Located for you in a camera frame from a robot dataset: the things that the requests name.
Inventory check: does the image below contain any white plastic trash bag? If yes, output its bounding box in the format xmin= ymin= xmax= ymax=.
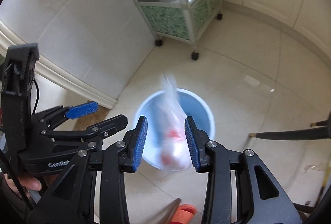
xmin=158 ymin=74 xmax=191 ymax=172

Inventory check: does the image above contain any light blue trash bucket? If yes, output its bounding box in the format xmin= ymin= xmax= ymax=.
xmin=133 ymin=89 xmax=215 ymax=171

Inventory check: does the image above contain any person left hand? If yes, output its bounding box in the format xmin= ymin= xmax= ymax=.
xmin=4 ymin=174 xmax=42 ymax=196

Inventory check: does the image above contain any dark round table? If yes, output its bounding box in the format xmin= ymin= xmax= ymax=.
xmin=248 ymin=115 xmax=331 ymax=140

